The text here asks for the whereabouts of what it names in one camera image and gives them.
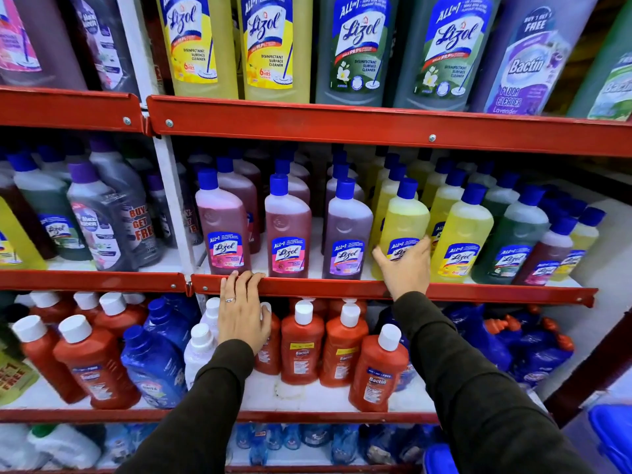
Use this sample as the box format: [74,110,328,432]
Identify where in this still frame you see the person's right hand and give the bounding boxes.
[371,235,432,303]

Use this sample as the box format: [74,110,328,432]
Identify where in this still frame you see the person's left hand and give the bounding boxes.
[217,270,273,356]

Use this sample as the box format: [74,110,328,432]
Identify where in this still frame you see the yellow Lizol bottle front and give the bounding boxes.
[370,177,431,282]

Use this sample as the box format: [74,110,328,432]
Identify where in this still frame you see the row of small Lizol bottles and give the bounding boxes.
[365,152,494,284]

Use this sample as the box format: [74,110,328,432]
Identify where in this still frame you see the purple Lizol bottle front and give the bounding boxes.
[322,177,375,281]

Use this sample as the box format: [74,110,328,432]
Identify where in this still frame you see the dark pink Lizol bottle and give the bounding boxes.
[264,173,313,280]

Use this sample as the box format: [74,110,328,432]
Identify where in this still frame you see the green cleaner bottle blue cap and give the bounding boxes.
[470,184,550,286]
[466,161,497,188]
[481,172,520,228]

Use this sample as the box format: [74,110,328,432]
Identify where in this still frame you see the rows of pink purple bottles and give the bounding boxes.
[175,145,366,255]

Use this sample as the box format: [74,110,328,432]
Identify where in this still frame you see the small maroon cleaner bottle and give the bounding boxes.
[511,215,577,287]

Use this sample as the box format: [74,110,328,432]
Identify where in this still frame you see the group of blue spray bottles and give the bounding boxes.
[375,303,576,393]

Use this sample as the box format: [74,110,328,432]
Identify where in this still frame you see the group of red white-capped bottles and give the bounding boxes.
[12,290,411,414]

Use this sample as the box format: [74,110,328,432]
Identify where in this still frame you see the group of small blue bottles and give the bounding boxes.
[98,421,445,467]

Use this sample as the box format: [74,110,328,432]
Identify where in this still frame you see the red and white metal shelf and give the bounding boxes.
[0,0,632,474]

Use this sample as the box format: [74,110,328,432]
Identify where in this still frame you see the small yellow cleaner bottle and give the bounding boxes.
[549,207,607,283]

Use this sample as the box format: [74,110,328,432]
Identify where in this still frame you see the grey cleaner bottle purple cap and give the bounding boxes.
[66,161,139,273]

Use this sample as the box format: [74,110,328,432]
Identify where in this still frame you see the white bottle green cap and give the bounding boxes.
[27,423,103,471]

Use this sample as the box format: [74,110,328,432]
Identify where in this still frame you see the wide green cleaner bottle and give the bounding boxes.
[7,151,93,262]

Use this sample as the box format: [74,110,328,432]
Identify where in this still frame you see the large green Lizol bottle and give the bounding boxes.
[315,0,400,108]
[392,0,504,113]

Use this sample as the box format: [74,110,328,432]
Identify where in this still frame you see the large purple Bactin bottle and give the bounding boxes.
[467,0,601,117]

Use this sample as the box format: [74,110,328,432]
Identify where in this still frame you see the wide yellow cleaner bottle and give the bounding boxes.
[0,192,48,271]

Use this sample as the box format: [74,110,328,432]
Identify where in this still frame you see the plain white bottle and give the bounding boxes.
[0,423,50,472]

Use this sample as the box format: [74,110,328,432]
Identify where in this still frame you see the large yellow Lizol bottle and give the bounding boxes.
[155,0,240,100]
[236,0,315,104]

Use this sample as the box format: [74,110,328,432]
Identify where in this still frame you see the large light green cleaner bottle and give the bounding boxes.
[566,4,632,122]

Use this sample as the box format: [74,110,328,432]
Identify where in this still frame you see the large grey cleaner bottle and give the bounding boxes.
[68,0,142,97]

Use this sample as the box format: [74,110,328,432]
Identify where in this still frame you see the large pink label cleaner bottle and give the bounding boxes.
[0,0,89,92]

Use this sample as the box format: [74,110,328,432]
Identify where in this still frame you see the person's right forearm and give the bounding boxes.
[392,290,596,474]

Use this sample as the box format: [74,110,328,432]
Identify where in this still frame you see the person's left forearm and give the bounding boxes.
[116,338,256,474]

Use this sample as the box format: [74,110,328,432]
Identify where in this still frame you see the blue plastic basket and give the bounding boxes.
[587,403,632,474]
[423,442,460,474]

